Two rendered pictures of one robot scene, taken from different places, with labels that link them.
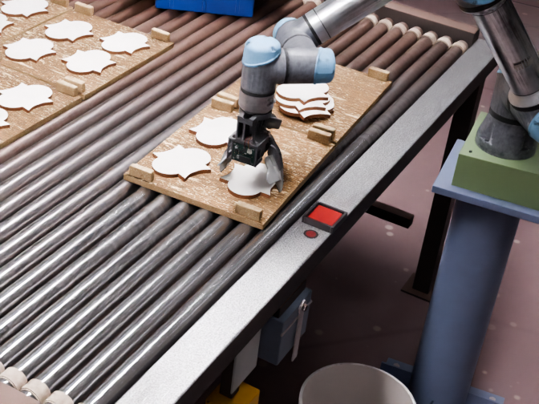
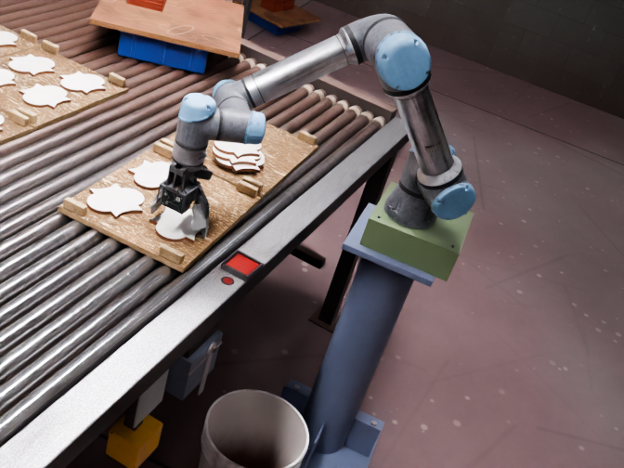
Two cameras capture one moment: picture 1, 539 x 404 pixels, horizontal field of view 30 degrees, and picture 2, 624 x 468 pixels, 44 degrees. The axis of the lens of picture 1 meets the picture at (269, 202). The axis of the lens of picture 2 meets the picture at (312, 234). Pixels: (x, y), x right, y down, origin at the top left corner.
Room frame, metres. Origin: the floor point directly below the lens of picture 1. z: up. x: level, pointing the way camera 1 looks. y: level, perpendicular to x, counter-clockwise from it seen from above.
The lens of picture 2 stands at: (0.34, -0.05, 2.04)
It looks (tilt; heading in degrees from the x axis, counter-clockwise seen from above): 33 degrees down; 352
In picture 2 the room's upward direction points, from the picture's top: 18 degrees clockwise
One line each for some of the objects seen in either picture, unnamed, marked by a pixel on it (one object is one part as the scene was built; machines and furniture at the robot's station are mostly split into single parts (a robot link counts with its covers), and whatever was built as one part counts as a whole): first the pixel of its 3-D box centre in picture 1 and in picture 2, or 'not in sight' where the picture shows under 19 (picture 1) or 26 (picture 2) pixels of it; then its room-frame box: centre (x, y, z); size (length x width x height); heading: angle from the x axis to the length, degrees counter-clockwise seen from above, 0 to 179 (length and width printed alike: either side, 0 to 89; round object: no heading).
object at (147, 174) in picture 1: (141, 172); (75, 206); (1.88, 0.29, 0.95); 0.06 x 0.02 x 0.03; 69
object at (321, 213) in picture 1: (324, 217); (241, 266); (1.84, -0.12, 0.92); 0.06 x 0.06 x 0.01; 65
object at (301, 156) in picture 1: (233, 161); (165, 203); (2.02, 0.09, 0.93); 0.41 x 0.35 x 0.02; 159
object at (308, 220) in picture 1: (324, 216); (241, 266); (1.84, -0.12, 0.92); 0.08 x 0.08 x 0.02; 65
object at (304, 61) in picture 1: (305, 62); (238, 123); (1.94, -0.04, 1.24); 0.11 x 0.11 x 0.08; 16
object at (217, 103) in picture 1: (222, 104); (163, 149); (2.25, 0.15, 0.95); 0.06 x 0.02 x 0.03; 69
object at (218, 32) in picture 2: not in sight; (173, 13); (3.08, 0.29, 1.03); 0.50 x 0.50 x 0.02; 4
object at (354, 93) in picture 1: (305, 93); (240, 148); (2.41, -0.06, 0.93); 0.41 x 0.35 x 0.02; 158
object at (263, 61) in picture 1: (261, 65); (197, 121); (1.90, 0.05, 1.24); 0.09 x 0.08 x 0.11; 106
